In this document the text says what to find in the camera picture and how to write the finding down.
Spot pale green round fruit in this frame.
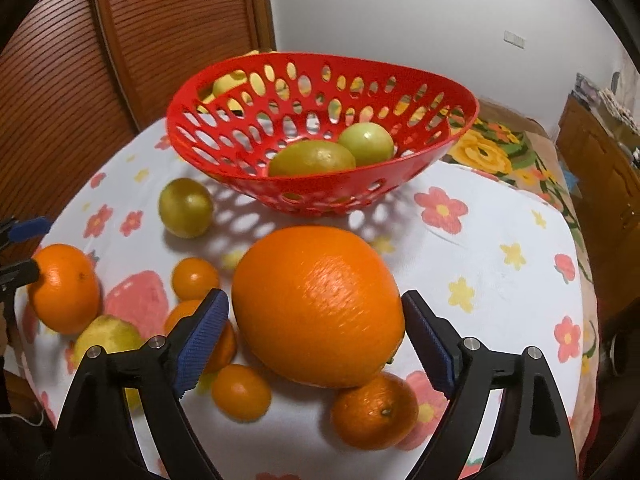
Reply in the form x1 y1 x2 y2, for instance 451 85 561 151
338 122 395 167

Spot mandarin orange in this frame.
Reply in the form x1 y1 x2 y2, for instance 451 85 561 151
331 372 420 452
26 243 102 336

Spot olive green round fruit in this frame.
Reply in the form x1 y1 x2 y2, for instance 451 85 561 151
158 177 214 239

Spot large orange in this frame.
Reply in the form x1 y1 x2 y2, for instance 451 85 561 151
231 226 406 390

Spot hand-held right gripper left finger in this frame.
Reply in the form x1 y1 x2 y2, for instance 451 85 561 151
50 287 231 480

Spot yellow plush toy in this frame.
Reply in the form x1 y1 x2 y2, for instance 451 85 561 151
197 49 281 116

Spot large yellow-green fruit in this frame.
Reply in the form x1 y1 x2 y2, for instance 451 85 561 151
268 140 357 177

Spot red perforated plastic basket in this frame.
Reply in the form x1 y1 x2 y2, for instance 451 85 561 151
166 51 480 218

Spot medium orange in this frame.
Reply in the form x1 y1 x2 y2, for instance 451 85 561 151
164 299 238 375

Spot thin white cable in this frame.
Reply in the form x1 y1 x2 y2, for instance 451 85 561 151
0 411 47 428

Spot wooden cabinet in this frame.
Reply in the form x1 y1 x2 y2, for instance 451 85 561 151
555 95 640 241

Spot dark round object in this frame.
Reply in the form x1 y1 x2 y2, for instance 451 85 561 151
606 329 637 377

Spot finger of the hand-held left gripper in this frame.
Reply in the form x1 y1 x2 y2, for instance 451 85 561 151
0 216 52 251
0 258 42 306

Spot small smooth orange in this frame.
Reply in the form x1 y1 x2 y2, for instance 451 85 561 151
211 364 273 422
171 257 221 302

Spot yellow rose printed blanket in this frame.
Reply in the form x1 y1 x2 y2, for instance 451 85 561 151
439 97 601 341

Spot assorted small bottles and boxes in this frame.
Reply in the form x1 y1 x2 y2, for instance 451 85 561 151
574 67 640 128

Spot yellow lemon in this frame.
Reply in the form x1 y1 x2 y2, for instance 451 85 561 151
73 314 146 413

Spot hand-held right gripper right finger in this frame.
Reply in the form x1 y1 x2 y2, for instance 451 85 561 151
400 289 581 480

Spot white floral tablecloth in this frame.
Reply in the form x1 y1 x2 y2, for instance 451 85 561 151
12 117 601 480

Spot wooden louvered wardrobe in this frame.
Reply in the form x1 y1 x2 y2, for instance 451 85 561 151
0 0 277 261

